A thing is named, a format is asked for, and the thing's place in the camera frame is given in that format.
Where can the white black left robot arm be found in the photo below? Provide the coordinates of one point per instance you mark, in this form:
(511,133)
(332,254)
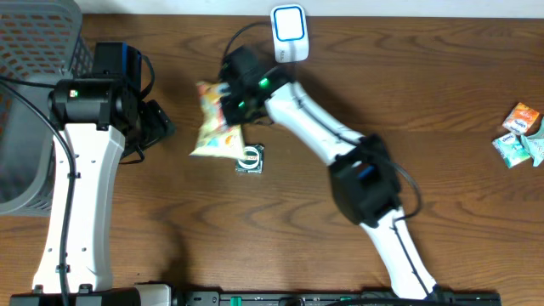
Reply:
(95,121)

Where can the yellow snack bag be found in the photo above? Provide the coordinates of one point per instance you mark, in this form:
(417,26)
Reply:
(216,138)

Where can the dark grey plastic basket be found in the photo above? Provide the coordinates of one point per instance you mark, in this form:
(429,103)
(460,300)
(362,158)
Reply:
(41,43)

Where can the orange tissue pack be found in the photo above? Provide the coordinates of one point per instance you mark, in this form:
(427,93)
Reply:
(520,119)

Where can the white barcode scanner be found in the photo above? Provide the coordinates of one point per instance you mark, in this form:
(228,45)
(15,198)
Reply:
(290,33)

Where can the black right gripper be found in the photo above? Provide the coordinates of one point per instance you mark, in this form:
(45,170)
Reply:
(254,117)

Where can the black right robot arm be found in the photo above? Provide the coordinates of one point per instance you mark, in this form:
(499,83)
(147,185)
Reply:
(365,182)

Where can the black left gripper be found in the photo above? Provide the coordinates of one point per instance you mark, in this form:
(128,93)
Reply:
(158,124)

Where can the teal wet wipes pack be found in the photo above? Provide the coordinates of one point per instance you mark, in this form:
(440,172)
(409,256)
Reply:
(533,144)

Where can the green Zam-Buk box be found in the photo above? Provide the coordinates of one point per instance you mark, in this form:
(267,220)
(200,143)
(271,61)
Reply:
(254,160)

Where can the green tissue pack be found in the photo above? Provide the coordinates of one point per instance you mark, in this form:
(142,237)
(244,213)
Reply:
(511,150)

